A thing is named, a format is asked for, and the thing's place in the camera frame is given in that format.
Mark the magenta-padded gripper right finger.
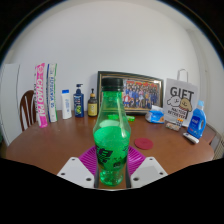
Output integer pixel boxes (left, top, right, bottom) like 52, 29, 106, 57
124, 145, 169, 190

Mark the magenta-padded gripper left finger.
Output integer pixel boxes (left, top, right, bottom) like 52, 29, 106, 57
56, 145, 100, 190

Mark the green plastic drink bottle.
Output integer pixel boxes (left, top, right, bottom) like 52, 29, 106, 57
92, 77, 132, 187

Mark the flat round red coaster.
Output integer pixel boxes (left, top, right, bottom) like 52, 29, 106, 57
134, 137, 155, 151

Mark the small patterned snack packet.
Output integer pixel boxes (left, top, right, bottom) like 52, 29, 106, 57
165, 121, 182, 132

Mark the white remote control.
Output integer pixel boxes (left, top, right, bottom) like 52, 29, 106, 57
182, 132, 200, 145

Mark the blue tissue pack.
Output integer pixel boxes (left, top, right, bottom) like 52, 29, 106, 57
145, 105, 166, 125

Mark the white tube blue cap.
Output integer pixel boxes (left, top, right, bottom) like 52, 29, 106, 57
60, 89, 73, 120

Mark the amber pump bottle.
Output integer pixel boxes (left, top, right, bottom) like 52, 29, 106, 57
87, 88, 99, 118

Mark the dark blue pump bottle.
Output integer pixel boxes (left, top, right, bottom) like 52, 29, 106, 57
73, 83, 85, 118

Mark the blue detergent bottle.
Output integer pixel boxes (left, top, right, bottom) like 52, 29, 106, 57
186, 100, 208, 140

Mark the brown wooden chair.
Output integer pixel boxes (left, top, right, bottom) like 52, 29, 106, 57
18, 89, 38, 132

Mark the white radiator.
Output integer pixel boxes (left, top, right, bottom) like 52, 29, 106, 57
213, 132, 224, 160

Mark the framed group photo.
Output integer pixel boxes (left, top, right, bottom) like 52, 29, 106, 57
97, 70, 165, 116

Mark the white paper gift bag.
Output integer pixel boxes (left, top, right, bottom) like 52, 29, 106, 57
163, 68, 200, 128

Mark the long white green box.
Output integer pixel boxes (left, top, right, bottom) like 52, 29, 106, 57
45, 63, 59, 123

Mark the long pink white box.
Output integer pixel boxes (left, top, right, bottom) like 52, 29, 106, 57
34, 62, 50, 129

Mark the white flat panel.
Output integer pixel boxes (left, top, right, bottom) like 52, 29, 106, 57
0, 63, 22, 144

